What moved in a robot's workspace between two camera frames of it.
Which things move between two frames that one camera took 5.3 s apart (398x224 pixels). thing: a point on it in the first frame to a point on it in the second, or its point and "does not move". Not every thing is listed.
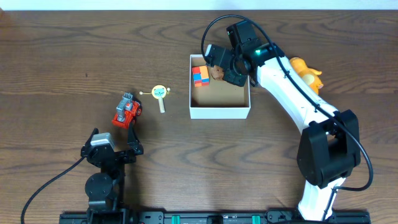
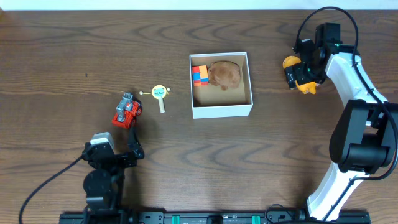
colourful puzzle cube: (200, 75) does not move
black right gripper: (231, 76) to (299, 70)
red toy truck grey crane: (127, 111) does not move
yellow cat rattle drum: (159, 92) does not move
